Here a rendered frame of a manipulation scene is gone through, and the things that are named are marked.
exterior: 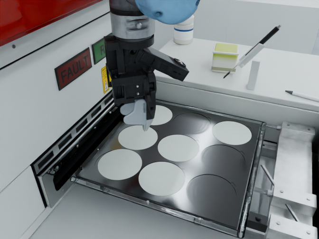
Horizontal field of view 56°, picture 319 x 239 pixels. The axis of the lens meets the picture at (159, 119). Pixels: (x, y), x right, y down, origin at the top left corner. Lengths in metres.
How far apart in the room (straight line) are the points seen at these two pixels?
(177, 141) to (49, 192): 0.32
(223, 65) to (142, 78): 0.42
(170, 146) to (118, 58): 0.29
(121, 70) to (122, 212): 0.32
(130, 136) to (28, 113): 0.28
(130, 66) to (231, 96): 0.39
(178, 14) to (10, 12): 0.22
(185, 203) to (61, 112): 0.31
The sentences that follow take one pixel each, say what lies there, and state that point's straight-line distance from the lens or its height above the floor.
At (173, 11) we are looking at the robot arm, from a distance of 0.39.
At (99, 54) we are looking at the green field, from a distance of 0.73.
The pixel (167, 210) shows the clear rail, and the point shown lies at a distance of 0.60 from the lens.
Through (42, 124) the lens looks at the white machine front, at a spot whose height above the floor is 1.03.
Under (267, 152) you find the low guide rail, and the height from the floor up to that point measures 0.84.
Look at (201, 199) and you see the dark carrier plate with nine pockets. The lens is 0.63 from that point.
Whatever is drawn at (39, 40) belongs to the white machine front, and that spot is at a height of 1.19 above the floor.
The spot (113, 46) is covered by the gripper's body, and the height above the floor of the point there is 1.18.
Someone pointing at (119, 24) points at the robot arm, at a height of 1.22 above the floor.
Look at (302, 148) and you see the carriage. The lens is 0.84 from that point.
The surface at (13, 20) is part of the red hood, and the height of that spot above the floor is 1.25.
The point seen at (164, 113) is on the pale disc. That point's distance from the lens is 0.85.
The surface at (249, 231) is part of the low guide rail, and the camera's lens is 0.66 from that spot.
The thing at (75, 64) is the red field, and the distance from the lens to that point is 0.66.
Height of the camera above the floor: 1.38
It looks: 35 degrees down
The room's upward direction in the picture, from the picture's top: straight up
